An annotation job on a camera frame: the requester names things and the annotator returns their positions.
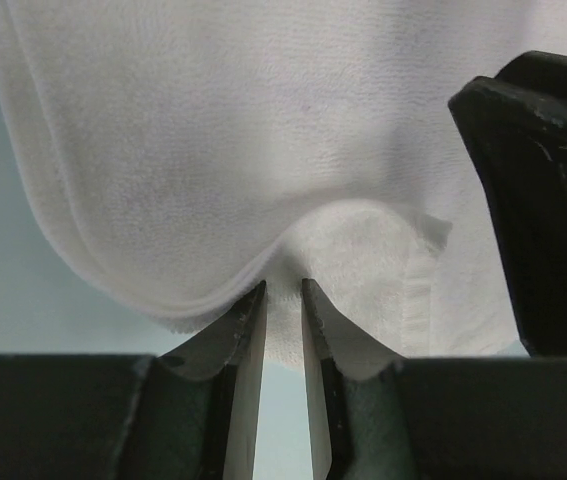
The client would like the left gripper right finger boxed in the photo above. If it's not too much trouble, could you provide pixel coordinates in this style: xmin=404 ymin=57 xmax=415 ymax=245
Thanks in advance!
xmin=301 ymin=279 xmax=567 ymax=479

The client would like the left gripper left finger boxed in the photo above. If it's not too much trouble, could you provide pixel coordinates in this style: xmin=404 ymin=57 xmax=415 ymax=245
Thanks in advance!
xmin=0 ymin=284 xmax=267 ymax=479

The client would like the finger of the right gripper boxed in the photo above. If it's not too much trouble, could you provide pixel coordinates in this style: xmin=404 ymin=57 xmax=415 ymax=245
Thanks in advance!
xmin=448 ymin=51 xmax=567 ymax=356

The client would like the white towel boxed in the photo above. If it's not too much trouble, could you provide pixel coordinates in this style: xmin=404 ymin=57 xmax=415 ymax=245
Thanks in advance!
xmin=0 ymin=1 xmax=567 ymax=367

